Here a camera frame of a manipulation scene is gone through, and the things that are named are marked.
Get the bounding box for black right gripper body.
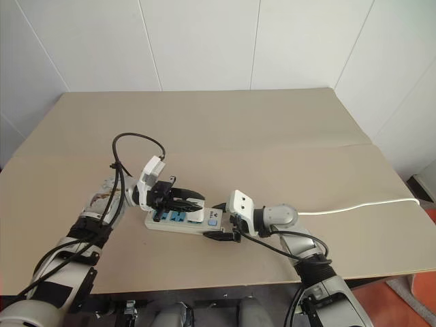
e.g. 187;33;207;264
230;213;244;243

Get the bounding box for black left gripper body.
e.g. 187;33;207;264
148;175;178;221

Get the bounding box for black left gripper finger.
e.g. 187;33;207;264
171;187;206;202
162;200;203;213

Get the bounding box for white charger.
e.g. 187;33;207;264
188;201;207;225

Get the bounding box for white power strip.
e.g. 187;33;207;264
144;200;228;236

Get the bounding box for dark grey rounded shape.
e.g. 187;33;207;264
144;300;197;327
236;296;270;327

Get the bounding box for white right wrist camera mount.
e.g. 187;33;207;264
227;189;260;236

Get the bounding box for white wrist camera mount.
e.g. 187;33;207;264
136;155;167;213
227;189;260;236

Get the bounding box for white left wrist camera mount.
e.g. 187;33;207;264
136;155;167;213

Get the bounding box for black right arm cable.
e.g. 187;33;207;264
236;227;333;327

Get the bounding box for black table frame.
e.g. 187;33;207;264
80;277;389;327

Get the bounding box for white power strip cable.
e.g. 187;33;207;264
295;198;422;217

